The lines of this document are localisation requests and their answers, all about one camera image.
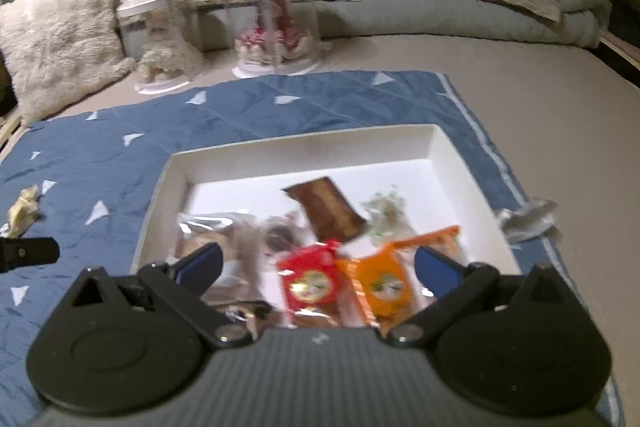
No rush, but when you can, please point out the clear dome with white flowers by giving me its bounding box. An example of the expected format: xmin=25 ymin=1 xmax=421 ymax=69
xmin=116 ymin=0 xmax=205 ymax=95

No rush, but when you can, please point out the red foil snack packet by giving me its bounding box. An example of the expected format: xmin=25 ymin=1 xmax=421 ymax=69
xmin=275 ymin=239 xmax=346 ymax=328

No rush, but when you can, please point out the brown snack packet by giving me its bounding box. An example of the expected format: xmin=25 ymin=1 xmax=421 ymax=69
xmin=282 ymin=177 xmax=368 ymax=242

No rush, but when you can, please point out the clear green-white candy packet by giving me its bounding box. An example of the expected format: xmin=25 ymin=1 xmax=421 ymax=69
xmin=360 ymin=188 xmax=416 ymax=244

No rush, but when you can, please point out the grey-brown pastry packet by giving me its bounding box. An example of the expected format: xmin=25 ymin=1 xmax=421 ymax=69
xmin=262 ymin=213 xmax=306 ymax=265

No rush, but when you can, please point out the puffy beige snack packet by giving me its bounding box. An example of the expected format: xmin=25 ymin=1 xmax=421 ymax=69
xmin=0 ymin=186 xmax=46 ymax=239

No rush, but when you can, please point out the crumpled silver wrapper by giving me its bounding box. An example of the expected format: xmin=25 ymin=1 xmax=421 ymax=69
xmin=496 ymin=198 xmax=562 ymax=244

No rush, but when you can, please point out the long orange snack packet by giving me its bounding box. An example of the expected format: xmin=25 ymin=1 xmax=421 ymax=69
xmin=395 ymin=226 xmax=461 ymax=265

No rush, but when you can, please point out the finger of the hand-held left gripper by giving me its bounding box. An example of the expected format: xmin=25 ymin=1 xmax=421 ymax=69
xmin=0 ymin=236 xmax=62 ymax=274

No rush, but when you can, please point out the clear round cookie packet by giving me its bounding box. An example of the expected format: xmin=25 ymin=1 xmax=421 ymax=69
xmin=172 ymin=211 xmax=261 ymax=303

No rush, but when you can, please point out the grey duvet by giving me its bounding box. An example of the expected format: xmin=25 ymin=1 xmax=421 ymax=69
xmin=192 ymin=0 xmax=613 ymax=52

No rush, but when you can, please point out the orange foil snack packet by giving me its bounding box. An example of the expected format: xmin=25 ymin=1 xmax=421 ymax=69
xmin=334 ymin=244 xmax=418 ymax=333

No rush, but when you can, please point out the clear dome with pink flowers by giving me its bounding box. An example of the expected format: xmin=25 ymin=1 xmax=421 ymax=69
xmin=220 ymin=0 xmax=322 ymax=80

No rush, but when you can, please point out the white cardboard box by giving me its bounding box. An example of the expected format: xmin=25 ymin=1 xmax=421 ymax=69
xmin=130 ymin=123 xmax=521 ymax=303

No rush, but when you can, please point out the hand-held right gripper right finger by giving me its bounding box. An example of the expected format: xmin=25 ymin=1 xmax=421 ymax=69
xmin=387 ymin=244 xmax=577 ymax=349

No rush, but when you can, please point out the blue quilted mat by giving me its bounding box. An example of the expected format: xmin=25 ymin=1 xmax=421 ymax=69
xmin=0 ymin=72 xmax=626 ymax=427

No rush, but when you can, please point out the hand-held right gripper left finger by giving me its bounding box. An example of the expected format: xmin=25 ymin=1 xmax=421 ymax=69
xmin=70 ymin=241 xmax=253 ymax=350

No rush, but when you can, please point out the fluffy cream pillow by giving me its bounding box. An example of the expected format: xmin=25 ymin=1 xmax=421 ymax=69
xmin=0 ymin=0 xmax=137 ymax=124

